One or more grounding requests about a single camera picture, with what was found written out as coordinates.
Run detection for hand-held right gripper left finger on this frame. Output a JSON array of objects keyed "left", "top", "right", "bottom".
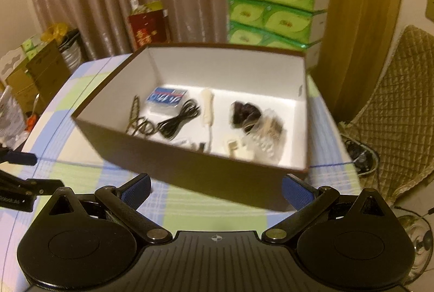
[{"left": 49, "top": 174, "right": 172, "bottom": 245}]

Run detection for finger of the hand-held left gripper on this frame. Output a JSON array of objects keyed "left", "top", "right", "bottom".
[
  {"left": 0, "top": 170, "right": 64, "bottom": 198},
  {"left": 0, "top": 147, "right": 38, "bottom": 166}
]

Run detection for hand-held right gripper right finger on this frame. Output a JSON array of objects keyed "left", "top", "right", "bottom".
[{"left": 263, "top": 174, "right": 385, "bottom": 243}]

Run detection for cotton swab bag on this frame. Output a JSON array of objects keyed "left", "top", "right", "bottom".
[{"left": 244, "top": 109, "right": 285, "bottom": 160}]

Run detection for brown cardboard box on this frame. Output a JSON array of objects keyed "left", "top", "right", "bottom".
[{"left": 71, "top": 43, "right": 310, "bottom": 213}]

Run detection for white plug adapter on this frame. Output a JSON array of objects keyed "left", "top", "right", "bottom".
[{"left": 225, "top": 139, "right": 255, "bottom": 160}]

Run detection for black cable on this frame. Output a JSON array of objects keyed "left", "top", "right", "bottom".
[{"left": 157, "top": 99, "right": 200, "bottom": 141}]

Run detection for brown velvet scrunchie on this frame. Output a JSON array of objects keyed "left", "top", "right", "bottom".
[{"left": 231, "top": 101, "right": 261, "bottom": 130}]

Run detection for clear box with blue label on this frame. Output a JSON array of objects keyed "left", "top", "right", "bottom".
[{"left": 145, "top": 87, "right": 189, "bottom": 113}]

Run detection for white plastic handle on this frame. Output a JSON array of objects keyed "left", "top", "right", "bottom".
[{"left": 198, "top": 88, "right": 216, "bottom": 153}]

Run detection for clear plastic bag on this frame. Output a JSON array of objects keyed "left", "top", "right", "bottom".
[{"left": 0, "top": 88, "right": 26, "bottom": 143}]

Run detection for plain cardboard carton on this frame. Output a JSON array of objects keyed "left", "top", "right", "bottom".
[{"left": 5, "top": 39, "right": 72, "bottom": 113}]

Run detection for dark shiny bag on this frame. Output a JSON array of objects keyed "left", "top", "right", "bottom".
[{"left": 59, "top": 29, "right": 85, "bottom": 72}]

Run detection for quilted olive chair cushion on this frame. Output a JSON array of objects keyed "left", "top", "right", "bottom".
[{"left": 339, "top": 25, "right": 434, "bottom": 204}]

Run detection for clear glass vessel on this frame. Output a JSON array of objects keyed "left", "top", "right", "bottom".
[{"left": 397, "top": 207, "right": 434, "bottom": 279}]

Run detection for yellow plastic bag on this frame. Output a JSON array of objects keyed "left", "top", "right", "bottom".
[{"left": 42, "top": 24, "right": 73, "bottom": 42}]

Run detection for red gift bag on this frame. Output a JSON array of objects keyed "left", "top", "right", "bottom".
[{"left": 127, "top": 0, "right": 170, "bottom": 52}]

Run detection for stack of green tissue packs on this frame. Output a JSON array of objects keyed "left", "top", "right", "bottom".
[{"left": 225, "top": 0, "right": 330, "bottom": 70}]

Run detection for golden curtain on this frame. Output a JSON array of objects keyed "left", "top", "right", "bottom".
[{"left": 283, "top": 0, "right": 406, "bottom": 74}]

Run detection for tangled black cords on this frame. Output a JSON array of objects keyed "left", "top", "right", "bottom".
[{"left": 342, "top": 139, "right": 377, "bottom": 174}]

